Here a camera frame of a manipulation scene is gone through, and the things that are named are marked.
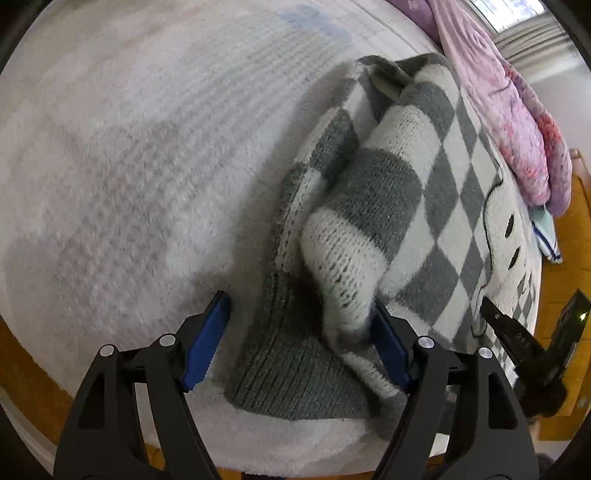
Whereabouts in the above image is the grey white checkered sweater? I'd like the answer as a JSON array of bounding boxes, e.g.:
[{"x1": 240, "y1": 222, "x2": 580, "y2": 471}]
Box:
[{"x1": 225, "y1": 53, "x2": 540, "y2": 436}]

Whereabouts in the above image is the light blue striped pillow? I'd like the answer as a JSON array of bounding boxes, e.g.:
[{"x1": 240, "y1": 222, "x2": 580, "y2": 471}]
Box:
[{"x1": 529, "y1": 206, "x2": 562, "y2": 264}]

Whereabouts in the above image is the purple pink floral quilt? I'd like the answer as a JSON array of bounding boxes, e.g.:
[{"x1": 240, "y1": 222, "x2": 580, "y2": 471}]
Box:
[{"x1": 392, "y1": 1, "x2": 572, "y2": 217}]

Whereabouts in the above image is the white floral bed sheet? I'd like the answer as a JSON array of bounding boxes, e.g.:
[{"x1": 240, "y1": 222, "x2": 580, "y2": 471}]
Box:
[{"x1": 1, "y1": 1, "x2": 434, "y2": 476}]

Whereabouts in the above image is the right grey curtain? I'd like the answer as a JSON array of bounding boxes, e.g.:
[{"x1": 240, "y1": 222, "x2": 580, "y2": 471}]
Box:
[{"x1": 494, "y1": 12, "x2": 584, "y2": 84}]

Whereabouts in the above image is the window with white frame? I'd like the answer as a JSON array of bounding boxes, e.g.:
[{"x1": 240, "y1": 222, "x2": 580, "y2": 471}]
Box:
[{"x1": 467, "y1": 0, "x2": 547, "y2": 33}]

